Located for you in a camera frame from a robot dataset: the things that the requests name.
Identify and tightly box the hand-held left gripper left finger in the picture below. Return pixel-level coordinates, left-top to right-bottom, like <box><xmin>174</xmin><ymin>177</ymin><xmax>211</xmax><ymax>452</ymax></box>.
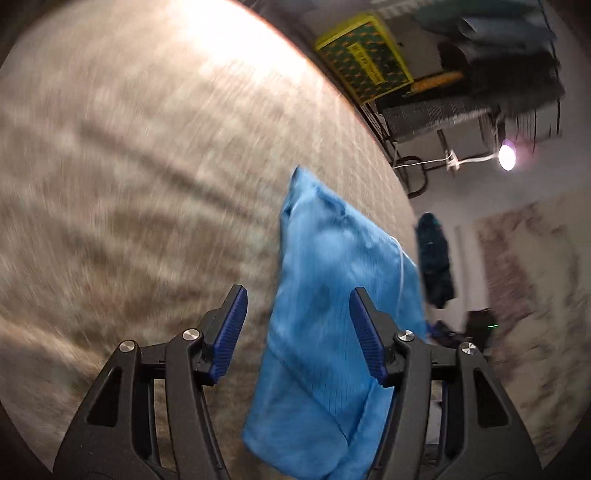
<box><xmin>53</xmin><ymin>284</ymin><xmax>249</xmax><ymax>480</ymax></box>

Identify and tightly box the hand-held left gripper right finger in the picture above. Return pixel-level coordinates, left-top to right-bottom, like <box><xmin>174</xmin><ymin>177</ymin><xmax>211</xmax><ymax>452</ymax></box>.
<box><xmin>348</xmin><ymin>286</ymin><xmax>543</xmax><ymax>480</ymax></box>

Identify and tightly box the blue garment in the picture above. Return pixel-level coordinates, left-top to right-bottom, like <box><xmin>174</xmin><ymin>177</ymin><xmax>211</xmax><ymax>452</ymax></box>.
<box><xmin>242</xmin><ymin>165</ymin><xmax>428</xmax><ymax>478</ymax></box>

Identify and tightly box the pile of folded dark clothes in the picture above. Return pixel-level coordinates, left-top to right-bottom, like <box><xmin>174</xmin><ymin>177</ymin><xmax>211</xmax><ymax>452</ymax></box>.
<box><xmin>411</xmin><ymin>0</ymin><xmax>566</xmax><ymax>116</ymax></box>

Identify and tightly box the black metal clothes rack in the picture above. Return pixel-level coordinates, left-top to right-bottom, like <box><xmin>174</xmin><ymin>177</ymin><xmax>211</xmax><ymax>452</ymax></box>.
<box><xmin>365</xmin><ymin>0</ymin><xmax>566</xmax><ymax>199</ymax></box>

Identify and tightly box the dark teal garment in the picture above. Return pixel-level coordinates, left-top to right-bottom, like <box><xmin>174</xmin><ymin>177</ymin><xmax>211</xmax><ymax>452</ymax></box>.
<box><xmin>416</xmin><ymin>212</ymin><xmax>455</xmax><ymax>309</ymax></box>

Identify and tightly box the black device with green light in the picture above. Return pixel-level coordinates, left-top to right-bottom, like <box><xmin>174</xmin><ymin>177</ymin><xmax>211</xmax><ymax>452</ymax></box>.
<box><xmin>462</xmin><ymin>308</ymin><xmax>497</xmax><ymax>356</ymax></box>

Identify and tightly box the beige checked blanket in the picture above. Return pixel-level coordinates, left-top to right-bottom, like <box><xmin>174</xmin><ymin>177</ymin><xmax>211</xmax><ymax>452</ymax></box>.
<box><xmin>0</xmin><ymin>0</ymin><xmax>419</xmax><ymax>476</ymax></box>

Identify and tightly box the small lamp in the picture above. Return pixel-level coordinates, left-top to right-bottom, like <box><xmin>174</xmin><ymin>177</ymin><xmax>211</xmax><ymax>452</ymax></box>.
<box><xmin>498</xmin><ymin>141</ymin><xmax>517</xmax><ymax>171</ymax></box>

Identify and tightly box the grey striped folded cloth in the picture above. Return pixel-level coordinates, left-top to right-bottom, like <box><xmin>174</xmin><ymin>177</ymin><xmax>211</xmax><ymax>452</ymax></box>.
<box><xmin>383</xmin><ymin>98</ymin><xmax>502</xmax><ymax>141</ymax></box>

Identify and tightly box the yellow green printed box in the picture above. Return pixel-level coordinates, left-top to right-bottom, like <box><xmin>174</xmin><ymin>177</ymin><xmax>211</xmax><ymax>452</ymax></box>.
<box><xmin>315</xmin><ymin>13</ymin><xmax>415</xmax><ymax>104</ymax></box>

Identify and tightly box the white power cable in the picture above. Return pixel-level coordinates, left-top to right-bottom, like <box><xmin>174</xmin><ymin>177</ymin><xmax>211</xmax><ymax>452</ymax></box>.
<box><xmin>392</xmin><ymin>148</ymin><xmax>502</xmax><ymax>171</ymax></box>

